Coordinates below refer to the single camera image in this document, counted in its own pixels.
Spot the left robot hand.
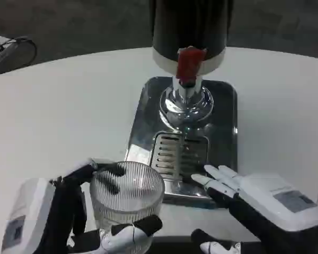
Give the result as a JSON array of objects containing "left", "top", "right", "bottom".
[{"left": 1, "top": 158, "right": 164, "bottom": 254}]

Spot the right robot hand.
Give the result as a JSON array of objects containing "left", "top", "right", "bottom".
[{"left": 190, "top": 164, "right": 318, "bottom": 254}]

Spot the clear ribbed glass cup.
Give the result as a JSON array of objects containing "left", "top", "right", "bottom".
[{"left": 89, "top": 161, "right": 165, "bottom": 239}]

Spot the steel drip tray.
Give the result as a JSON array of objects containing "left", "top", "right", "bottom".
[{"left": 125, "top": 76, "right": 239, "bottom": 206}]

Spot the red dispenser tap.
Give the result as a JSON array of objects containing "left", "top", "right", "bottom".
[{"left": 175, "top": 46, "right": 205, "bottom": 88}]

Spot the black drink dispenser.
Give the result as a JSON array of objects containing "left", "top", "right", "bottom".
[{"left": 149, "top": 0, "right": 230, "bottom": 129}]

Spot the white appliance with black cable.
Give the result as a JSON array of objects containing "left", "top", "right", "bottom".
[{"left": 0, "top": 31, "right": 38, "bottom": 77}]

